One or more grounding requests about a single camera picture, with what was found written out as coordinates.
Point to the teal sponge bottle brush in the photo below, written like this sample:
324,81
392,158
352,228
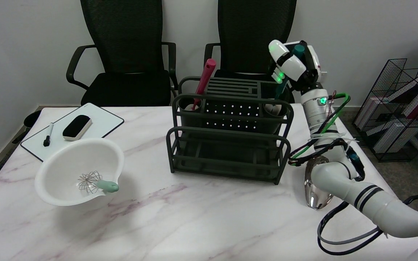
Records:
282,88

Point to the small whiteboard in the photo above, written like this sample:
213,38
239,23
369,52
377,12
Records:
102,121

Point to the dark green dish rack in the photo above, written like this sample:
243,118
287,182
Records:
230,145

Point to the shiny metal scoop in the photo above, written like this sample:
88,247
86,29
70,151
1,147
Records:
316,197

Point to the red sponge bottle brush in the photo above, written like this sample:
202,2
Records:
204,81

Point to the black chair base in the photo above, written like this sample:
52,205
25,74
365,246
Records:
32,119

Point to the grey white book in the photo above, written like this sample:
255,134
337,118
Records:
394,134

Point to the white plastic bowl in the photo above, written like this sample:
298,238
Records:
67,170

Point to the black marker pen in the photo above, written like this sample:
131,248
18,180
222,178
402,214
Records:
48,135

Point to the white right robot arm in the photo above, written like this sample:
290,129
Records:
376,206

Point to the black mesh office chair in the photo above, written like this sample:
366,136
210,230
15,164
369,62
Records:
125,54
247,40

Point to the black whiteboard eraser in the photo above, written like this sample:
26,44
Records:
77,127

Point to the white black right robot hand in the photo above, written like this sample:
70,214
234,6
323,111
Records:
296,67

